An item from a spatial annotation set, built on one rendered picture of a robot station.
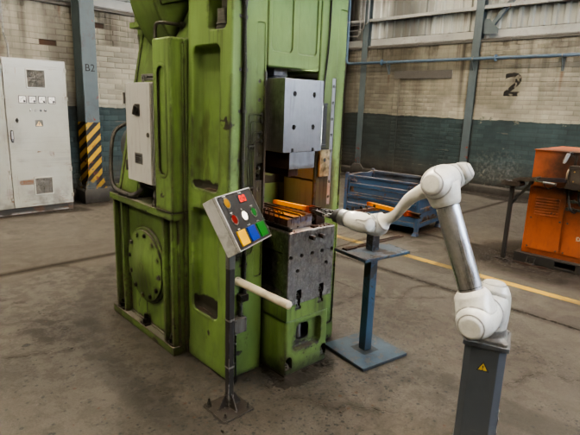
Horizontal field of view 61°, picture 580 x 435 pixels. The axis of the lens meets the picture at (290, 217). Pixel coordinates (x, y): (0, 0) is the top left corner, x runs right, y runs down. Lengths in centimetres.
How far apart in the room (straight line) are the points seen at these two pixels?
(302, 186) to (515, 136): 754
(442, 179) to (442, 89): 899
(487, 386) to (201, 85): 218
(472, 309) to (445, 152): 890
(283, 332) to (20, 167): 538
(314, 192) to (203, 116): 84
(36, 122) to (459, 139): 776
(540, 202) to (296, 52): 376
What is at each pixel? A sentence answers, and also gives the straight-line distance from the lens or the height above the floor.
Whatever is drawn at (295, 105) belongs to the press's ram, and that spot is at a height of 162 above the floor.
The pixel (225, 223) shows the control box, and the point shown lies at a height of 108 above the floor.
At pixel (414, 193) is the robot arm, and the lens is 241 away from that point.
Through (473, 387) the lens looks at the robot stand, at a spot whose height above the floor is 37.
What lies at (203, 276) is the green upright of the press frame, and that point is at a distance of 316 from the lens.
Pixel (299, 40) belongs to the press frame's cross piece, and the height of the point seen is 199.
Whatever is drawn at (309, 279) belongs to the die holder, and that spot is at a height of 60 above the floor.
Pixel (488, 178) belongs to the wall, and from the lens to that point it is 1059.
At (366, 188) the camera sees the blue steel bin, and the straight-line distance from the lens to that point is 689.
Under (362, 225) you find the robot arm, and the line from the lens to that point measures 254.
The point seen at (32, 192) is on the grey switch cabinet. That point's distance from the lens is 773.
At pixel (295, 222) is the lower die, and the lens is 287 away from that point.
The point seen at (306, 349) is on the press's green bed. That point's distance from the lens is 319.
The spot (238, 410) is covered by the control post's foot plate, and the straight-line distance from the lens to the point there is 285.
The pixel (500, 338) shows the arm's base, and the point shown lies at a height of 63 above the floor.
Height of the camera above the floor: 163
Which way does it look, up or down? 13 degrees down
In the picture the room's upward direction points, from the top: 2 degrees clockwise
